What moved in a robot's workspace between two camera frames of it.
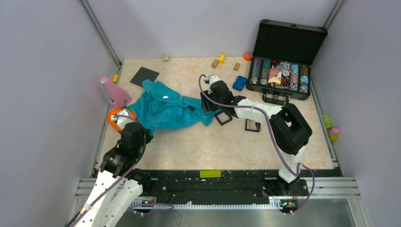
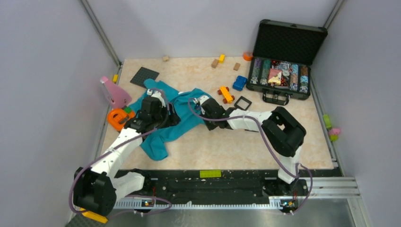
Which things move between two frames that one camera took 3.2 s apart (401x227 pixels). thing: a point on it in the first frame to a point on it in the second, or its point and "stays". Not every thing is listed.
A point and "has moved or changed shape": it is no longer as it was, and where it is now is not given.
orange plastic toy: x=113 y=123 stays
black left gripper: x=147 y=136 to x=171 y=119
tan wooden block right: x=236 y=66 stays
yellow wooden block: x=222 y=58 stays
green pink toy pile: x=333 y=133 stays
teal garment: x=157 y=107 has moved or changed shape
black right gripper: x=206 y=103 to x=210 y=127
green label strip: x=204 y=174 stays
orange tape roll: x=248 y=56 stays
